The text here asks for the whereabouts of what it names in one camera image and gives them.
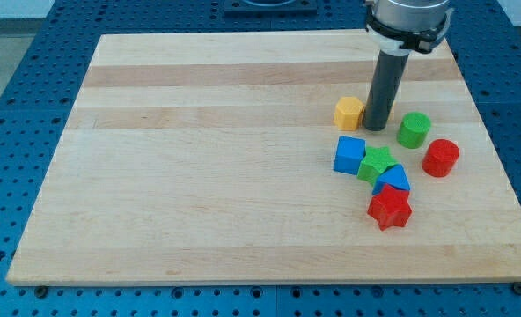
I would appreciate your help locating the light wooden board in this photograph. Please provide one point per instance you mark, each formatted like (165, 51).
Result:
(207, 158)

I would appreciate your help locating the red star block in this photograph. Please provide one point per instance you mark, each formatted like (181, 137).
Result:
(390, 207)

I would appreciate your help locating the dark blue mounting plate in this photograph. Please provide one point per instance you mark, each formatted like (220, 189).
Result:
(240, 7)

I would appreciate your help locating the green star block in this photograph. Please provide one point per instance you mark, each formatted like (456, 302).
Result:
(375, 162)

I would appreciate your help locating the blue cube block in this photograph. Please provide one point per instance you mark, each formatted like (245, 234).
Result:
(349, 154)

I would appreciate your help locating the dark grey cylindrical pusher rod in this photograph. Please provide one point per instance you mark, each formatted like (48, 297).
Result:
(384, 86)

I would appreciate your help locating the blue triangle block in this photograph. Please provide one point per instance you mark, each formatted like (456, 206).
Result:
(395, 176)

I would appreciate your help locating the green cylinder block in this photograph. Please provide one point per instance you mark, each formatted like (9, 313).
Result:
(413, 130)

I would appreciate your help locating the red cylinder block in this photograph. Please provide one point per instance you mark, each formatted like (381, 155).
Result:
(440, 158)

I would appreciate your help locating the yellow hexagon block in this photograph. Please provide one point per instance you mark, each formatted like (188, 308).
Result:
(348, 113)

